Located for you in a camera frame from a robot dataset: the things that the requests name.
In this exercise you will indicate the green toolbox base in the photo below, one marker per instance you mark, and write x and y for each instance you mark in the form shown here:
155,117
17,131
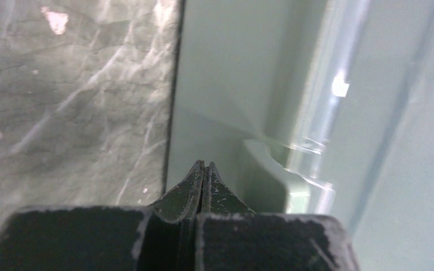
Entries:
275,71

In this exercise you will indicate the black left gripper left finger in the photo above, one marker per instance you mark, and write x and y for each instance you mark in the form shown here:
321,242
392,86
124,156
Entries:
155,237

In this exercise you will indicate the green toolbox latch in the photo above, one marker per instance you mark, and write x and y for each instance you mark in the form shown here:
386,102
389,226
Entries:
264,185

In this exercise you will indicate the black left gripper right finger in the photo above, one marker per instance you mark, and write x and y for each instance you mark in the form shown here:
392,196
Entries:
231,236

